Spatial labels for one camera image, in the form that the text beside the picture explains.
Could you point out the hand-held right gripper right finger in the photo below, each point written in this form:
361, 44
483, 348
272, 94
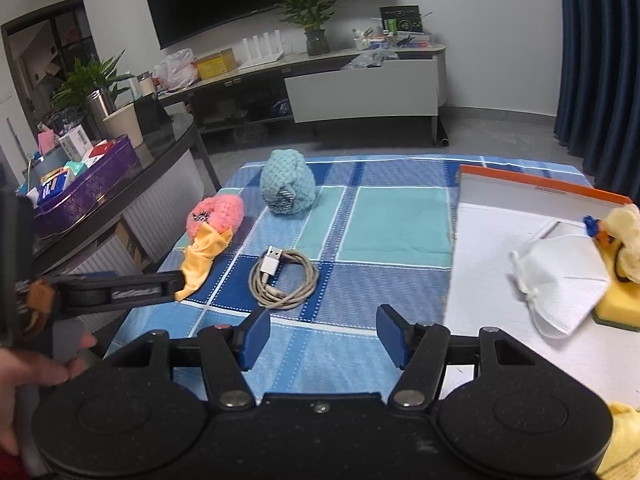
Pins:
390, 335

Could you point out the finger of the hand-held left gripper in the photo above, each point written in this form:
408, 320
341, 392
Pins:
150, 280

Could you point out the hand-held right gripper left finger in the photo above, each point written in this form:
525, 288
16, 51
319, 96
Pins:
255, 337

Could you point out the white orange-edged box lid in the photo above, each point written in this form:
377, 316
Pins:
490, 280

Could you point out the yellow striped towel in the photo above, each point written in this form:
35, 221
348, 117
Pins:
627, 225

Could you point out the person's left hand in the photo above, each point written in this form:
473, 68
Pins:
30, 369

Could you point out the white ribbed table base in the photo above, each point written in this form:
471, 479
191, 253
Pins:
160, 200

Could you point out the blue and white box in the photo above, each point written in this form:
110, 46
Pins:
56, 187

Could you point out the purple tray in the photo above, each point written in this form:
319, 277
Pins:
95, 185

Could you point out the teal box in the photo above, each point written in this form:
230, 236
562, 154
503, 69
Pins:
75, 167

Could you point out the pink box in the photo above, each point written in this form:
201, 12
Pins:
47, 142

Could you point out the blue plaid blanket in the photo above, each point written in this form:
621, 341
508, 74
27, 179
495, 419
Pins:
390, 210

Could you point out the red box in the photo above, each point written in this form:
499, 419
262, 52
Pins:
100, 154

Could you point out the black glass table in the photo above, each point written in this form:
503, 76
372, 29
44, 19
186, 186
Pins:
165, 145

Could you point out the cream paper cup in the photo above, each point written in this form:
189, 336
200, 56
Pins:
124, 127

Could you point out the light blue crochet hat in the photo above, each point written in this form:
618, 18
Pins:
287, 180

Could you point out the steel tumbler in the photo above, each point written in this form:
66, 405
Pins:
101, 115

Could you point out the white face mask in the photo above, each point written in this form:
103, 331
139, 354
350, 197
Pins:
560, 275

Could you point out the white jar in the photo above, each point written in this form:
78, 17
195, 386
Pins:
145, 85

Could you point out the leafy green plant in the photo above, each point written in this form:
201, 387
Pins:
90, 75

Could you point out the black rolled mat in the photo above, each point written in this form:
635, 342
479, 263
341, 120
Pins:
443, 132

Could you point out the white plastic bag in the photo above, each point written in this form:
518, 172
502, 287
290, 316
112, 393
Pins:
175, 70

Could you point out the tv stand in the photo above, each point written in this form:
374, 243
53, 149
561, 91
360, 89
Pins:
240, 85

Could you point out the yellow box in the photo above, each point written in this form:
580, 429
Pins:
216, 64

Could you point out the yellow sponge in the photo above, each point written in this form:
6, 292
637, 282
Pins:
617, 310

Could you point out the white drawer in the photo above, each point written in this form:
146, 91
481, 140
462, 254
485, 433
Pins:
365, 90

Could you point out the white router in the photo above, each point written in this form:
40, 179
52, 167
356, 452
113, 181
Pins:
260, 55

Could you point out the pale yellow cloth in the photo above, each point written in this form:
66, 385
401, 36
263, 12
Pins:
622, 440

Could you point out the clear plastic bag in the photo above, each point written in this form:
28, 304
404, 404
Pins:
370, 59

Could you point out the clutter of small items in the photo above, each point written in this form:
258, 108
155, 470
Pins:
395, 40

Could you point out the potted plant in dark vase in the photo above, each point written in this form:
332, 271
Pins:
315, 15

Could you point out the black and green box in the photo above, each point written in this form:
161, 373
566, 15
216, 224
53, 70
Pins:
401, 20

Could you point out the dark blue curtain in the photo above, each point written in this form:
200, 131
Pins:
605, 60

